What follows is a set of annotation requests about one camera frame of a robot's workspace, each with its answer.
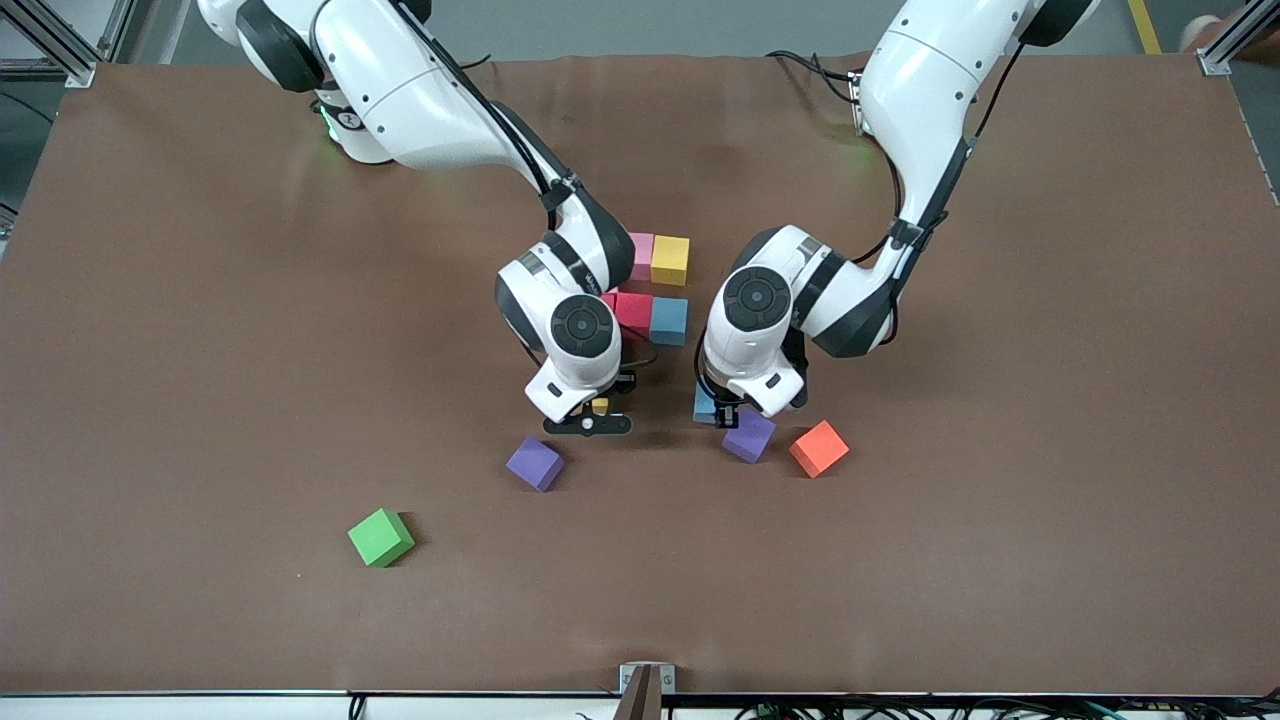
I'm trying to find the purple foam block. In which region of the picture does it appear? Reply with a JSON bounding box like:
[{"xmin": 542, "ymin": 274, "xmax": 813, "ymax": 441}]
[
  {"xmin": 505, "ymin": 435, "xmax": 566, "ymax": 493},
  {"xmin": 722, "ymin": 408, "xmax": 777, "ymax": 464}
]

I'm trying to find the orange foam block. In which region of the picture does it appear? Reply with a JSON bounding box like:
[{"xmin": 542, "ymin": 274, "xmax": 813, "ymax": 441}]
[{"xmin": 789, "ymin": 420, "xmax": 851, "ymax": 479}]

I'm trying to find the green foam block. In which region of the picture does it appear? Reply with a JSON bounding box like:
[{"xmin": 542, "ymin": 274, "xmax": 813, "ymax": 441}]
[{"xmin": 347, "ymin": 508, "xmax": 416, "ymax": 569}]

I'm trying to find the brown table cover sheet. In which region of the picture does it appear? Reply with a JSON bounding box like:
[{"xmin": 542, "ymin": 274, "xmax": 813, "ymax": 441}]
[{"xmin": 0, "ymin": 50, "xmax": 1280, "ymax": 698}]

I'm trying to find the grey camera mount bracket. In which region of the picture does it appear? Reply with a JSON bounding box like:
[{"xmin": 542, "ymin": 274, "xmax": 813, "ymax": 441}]
[{"xmin": 615, "ymin": 663, "xmax": 677, "ymax": 720}]

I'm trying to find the black base cable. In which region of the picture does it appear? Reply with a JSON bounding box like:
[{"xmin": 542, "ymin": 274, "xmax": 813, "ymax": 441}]
[{"xmin": 765, "ymin": 50, "xmax": 866, "ymax": 106}]

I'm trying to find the white table edge rail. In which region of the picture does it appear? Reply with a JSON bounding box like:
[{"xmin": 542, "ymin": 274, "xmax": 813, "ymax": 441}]
[{"xmin": 0, "ymin": 692, "xmax": 1280, "ymax": 720}]

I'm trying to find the aluminium frame profile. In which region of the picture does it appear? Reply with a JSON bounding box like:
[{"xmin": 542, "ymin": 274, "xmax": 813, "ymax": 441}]
[
  {"xmin": 1197, "ymin": 0, "xmax": 1280, "ymax": 77},
  {"xmin": 0, "ymin": 0, "xmax": 141, "ymax": 89}
]

